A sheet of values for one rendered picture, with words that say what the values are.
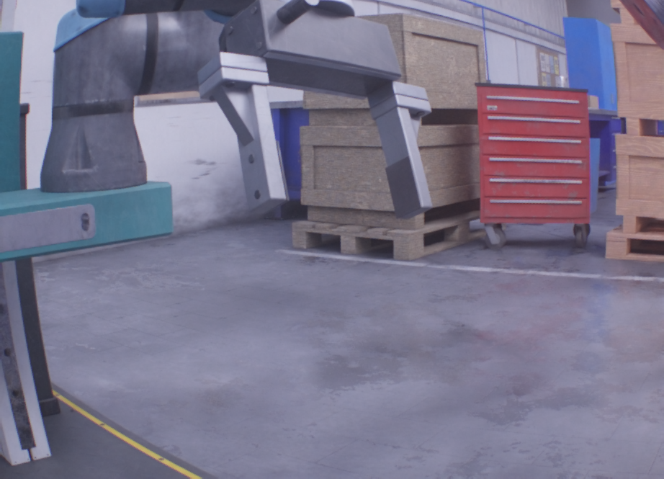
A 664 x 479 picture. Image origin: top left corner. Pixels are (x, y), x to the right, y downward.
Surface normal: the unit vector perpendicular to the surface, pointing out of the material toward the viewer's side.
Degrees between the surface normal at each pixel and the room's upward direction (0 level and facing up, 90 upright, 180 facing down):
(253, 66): 67
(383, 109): 83
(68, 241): 90
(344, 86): 156
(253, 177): 83
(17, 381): 90
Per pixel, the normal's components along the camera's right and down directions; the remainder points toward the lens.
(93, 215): 0.77, 0.06
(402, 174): -0.73, -0.04
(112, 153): 0.66, -0.23
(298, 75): 0.20, 0.94
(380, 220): -0.61, 0.11
